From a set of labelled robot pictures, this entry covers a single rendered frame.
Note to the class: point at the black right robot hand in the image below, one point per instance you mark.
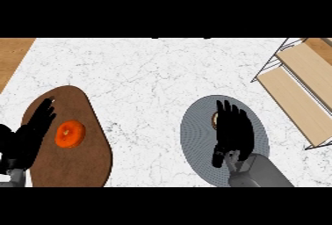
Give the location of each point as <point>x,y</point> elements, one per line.
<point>233,132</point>

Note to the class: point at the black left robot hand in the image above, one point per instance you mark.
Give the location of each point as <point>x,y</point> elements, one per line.
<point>30,137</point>

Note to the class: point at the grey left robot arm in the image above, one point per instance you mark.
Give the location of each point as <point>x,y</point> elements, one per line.
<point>13,177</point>

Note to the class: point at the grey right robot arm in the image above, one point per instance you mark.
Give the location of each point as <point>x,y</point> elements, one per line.
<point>254,171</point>

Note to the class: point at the grey round placemat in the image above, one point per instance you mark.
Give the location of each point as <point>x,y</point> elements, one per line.
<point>198,140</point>

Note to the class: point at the wooden tiered shelf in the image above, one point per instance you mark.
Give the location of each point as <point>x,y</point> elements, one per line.
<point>298,88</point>

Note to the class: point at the orange round fruit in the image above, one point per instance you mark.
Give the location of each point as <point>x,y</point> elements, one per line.
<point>69,134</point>

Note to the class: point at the brown wooden cutting board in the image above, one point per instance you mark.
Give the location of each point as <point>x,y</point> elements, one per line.
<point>72,140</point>

